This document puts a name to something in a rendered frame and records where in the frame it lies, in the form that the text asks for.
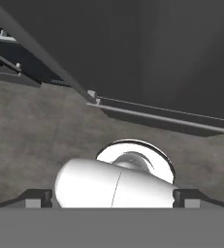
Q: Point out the dark grey fridge door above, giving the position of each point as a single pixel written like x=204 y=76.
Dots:
x=142 y=48

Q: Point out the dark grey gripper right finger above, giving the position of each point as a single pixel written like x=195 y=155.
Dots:
x=187 y=195

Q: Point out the white round object with black rim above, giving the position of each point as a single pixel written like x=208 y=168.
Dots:
x=90 y=184

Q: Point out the dark cupboard front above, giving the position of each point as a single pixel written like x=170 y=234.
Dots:
x=6 y=72

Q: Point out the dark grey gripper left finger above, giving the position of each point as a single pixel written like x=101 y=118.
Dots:
x=36 y=195

